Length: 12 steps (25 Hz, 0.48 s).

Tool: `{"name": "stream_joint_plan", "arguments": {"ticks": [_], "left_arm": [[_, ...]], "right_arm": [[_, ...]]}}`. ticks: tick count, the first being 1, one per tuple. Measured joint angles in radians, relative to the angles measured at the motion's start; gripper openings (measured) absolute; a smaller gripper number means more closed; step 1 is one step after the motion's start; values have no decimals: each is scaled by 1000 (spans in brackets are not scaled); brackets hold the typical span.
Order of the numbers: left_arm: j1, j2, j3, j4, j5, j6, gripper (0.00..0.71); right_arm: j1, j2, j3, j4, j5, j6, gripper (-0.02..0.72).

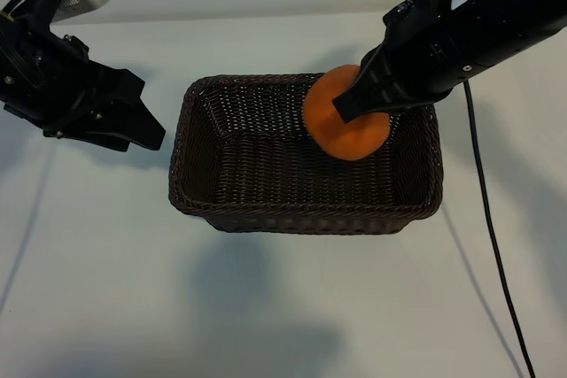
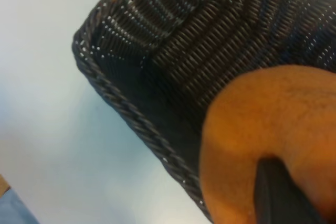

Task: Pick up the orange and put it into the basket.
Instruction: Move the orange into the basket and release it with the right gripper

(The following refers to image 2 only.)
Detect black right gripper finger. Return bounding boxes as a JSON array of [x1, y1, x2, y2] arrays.
[[254, 157, 328, 224]]

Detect orange fruit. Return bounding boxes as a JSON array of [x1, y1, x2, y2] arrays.
[[198, 64, 336, 224]]

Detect dark brown wicker basket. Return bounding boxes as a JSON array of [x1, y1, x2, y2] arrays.
[[70, 0, 336, 221]]

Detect blue fabric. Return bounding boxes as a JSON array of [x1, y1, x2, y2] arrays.
[[0, 186, 40, 224]]

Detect brown cardboard piece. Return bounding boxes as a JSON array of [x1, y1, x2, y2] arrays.
[[0, 173, 12, 197]]

